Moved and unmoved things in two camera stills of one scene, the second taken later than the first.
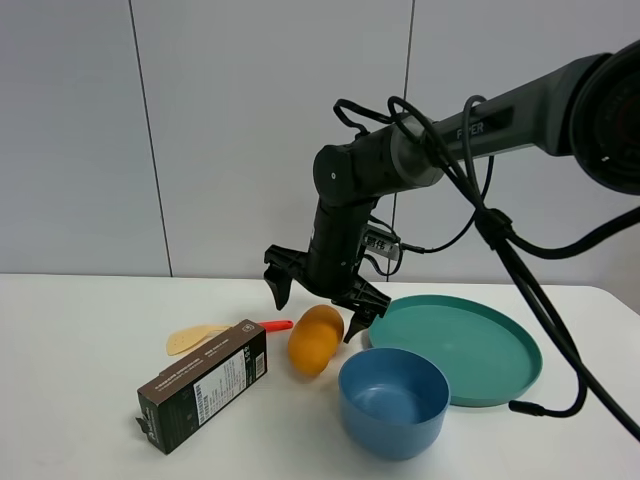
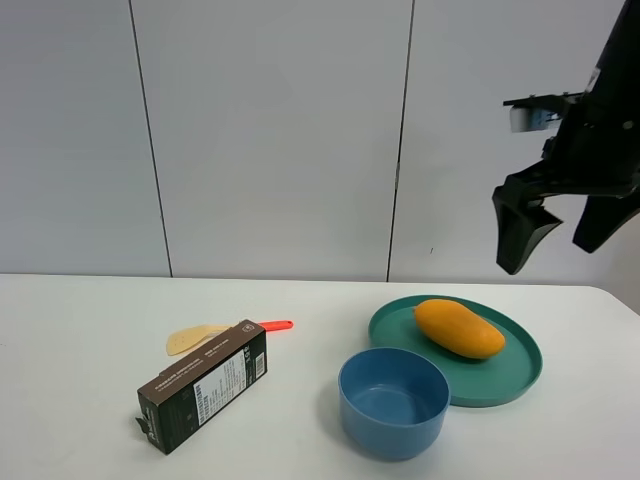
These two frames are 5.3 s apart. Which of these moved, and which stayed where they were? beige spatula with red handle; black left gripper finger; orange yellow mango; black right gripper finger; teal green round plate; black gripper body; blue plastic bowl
Moved: black right gripper finger; black left gripper finger; orange yellow mango; black gripper body
Stayed: beige spatula with red handle; teal green round plate; blue plastic bowl
